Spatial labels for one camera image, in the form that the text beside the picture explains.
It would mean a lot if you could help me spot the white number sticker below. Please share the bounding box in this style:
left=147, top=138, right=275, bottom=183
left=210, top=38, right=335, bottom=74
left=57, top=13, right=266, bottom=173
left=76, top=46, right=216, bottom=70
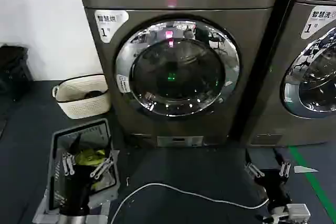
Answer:
left=93, top=9, right=130, bottom=43
left=300, top=7, right=336, bottom=40

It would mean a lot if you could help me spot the white paper scrap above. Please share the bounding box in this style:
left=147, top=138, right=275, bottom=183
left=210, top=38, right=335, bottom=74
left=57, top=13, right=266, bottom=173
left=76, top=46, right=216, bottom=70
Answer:
left=293, top=165, right=319, bottom=174

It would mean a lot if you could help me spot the green floor tape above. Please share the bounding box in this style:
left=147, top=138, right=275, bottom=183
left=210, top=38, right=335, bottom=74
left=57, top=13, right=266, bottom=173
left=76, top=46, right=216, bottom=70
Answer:
left=288, top=146, right=336, bottom=221

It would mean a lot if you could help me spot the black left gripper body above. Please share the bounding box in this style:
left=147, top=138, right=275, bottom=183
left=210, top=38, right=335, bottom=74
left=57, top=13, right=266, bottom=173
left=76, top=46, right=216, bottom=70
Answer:
left=58, top=164, right=93, bottom=212

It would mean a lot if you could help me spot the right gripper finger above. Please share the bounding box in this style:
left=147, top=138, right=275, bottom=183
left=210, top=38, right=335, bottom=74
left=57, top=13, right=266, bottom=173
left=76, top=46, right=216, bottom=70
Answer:
left=272, top=148, right=291, bottom=177
left=244, top=149, right=265, bottom=179

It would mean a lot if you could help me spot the black bag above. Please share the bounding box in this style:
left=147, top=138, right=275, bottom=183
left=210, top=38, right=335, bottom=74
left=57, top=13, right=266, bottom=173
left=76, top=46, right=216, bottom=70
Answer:
left=0, top=44, right=34, bottom=102

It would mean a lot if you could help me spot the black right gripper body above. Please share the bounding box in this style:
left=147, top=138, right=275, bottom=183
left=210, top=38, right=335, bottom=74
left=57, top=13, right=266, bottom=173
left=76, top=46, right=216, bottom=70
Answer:
left=254, top=167, right=291, bottom=207

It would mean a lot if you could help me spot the round glass dryer door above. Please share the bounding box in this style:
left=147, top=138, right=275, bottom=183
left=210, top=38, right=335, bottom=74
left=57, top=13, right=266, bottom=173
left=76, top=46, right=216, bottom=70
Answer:
left=114, top=19, right=240, bottom=117

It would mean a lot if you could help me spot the round glass door, chrome ring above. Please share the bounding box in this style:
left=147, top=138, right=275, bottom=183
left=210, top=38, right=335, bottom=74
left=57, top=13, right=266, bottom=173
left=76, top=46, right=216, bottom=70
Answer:
left=279, top=26, right=336, bottom=119

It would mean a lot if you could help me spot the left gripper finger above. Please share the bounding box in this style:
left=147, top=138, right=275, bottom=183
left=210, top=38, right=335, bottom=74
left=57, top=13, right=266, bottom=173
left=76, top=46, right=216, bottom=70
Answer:
left=89, top=149, right=115, bottom=179
left=61, top=134, right=82, bottom=176

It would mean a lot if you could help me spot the white cable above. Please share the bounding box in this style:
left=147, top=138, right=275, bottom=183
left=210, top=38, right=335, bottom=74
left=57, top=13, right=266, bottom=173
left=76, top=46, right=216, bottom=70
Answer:
left=109, top=183, right=271, bottom=224

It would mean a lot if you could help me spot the grey dryer with blue-lit door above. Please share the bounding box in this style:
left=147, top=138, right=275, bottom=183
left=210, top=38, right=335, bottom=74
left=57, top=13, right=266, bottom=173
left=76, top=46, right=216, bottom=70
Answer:
left=240, top=0, right=336, bottom=147

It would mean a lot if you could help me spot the grey plastic laundry basket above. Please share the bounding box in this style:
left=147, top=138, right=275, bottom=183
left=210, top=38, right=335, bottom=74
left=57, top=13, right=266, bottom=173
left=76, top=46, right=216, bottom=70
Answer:
left=33, top=118, right=121, bottom=224

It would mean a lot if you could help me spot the white woven laundry basket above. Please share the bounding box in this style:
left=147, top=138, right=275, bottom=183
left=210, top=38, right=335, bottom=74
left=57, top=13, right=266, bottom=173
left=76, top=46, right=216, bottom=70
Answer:
left=51, top=74, right=112, bottom=120

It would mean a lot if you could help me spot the yellow-green garment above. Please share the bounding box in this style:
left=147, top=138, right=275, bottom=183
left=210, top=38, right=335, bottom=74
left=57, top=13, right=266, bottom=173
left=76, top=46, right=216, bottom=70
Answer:
left=74, top=148, right=106, bottom=167

